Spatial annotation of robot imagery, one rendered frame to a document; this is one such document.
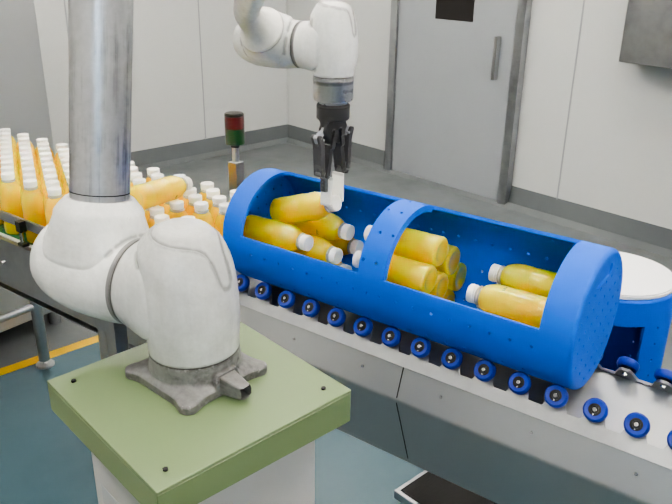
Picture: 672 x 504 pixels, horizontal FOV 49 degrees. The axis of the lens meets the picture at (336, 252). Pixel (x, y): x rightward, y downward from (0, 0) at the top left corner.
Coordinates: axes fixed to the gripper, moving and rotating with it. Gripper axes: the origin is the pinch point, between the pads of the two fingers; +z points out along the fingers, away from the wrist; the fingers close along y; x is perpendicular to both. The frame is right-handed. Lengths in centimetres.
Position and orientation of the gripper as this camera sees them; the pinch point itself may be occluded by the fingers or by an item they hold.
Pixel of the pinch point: (332, 189)
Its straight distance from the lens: 171.0
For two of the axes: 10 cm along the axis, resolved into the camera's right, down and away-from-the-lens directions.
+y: 6.0, -3.0, 7.4
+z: -0.1, 9.2, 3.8
